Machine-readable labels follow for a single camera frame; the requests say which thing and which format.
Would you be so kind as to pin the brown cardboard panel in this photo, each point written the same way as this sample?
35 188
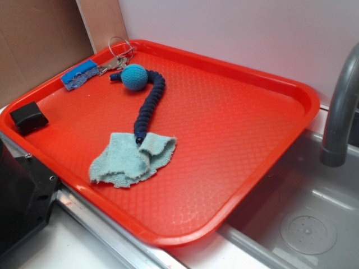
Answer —
40 39

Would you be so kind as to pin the red plastic tray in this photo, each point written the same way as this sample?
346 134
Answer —
231 123

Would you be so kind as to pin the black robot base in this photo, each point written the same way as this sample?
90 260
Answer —
28 190

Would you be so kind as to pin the round sink drain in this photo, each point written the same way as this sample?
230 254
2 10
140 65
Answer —
308 233

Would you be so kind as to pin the small black box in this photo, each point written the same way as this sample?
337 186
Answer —
28 118

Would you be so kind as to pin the light blue cloth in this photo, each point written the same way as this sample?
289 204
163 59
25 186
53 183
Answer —
124 163

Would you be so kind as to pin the silver keys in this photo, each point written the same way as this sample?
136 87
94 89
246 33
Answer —
117 63

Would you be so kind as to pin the teal crocheted ball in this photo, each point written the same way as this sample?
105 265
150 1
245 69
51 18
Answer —
134 77

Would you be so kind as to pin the grey faucet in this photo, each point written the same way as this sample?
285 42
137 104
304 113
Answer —
341 128

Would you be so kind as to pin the grey plastic sink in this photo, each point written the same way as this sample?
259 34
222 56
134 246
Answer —
299 182

